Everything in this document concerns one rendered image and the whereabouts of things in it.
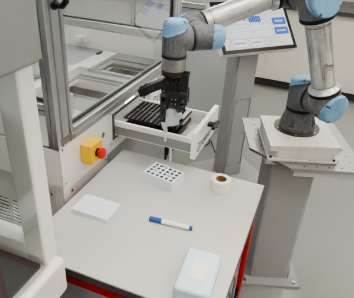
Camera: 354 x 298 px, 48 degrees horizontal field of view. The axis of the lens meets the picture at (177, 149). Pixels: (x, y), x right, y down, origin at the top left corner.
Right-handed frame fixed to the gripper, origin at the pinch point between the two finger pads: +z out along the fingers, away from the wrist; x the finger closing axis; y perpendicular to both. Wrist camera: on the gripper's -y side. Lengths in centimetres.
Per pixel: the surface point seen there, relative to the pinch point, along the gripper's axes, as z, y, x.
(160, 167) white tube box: 18.0, -1.1, 2.7
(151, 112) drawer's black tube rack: 7.7, -10.4, 26.0
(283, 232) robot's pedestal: 66, 53, 35
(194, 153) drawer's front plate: 12.8, 10.2, 7.5
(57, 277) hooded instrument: 10, -11, -59
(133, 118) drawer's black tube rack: 7.9, -16.0, 18.9
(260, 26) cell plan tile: -10, 30, 121
